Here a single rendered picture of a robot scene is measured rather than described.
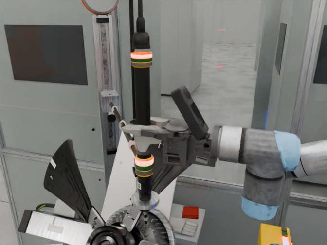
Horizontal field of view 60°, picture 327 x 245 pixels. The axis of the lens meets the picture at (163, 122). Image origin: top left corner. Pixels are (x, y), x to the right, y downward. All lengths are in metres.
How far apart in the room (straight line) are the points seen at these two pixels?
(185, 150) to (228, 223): 1.06
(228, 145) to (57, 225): 0.71
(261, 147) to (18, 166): 1.72
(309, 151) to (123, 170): 0.68
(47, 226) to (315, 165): 0.85
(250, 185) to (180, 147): 0.16
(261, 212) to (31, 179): 1.64
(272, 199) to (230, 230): 1.03
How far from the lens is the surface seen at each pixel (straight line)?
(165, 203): 1.06
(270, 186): 0.61
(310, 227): 1.61
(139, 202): 0.71
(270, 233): 1.14
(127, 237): 0.82
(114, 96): 1.21
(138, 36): 0.58
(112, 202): 1.13
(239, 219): 1.60
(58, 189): 1.01
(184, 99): 0.57
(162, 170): 0.82
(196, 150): 0.62
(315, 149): 0.71
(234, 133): 0.58
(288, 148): 0.58
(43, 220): 1.12
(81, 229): 1.04
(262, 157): 0.58
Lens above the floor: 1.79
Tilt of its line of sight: 20 degrees down
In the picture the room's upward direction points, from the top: straight up
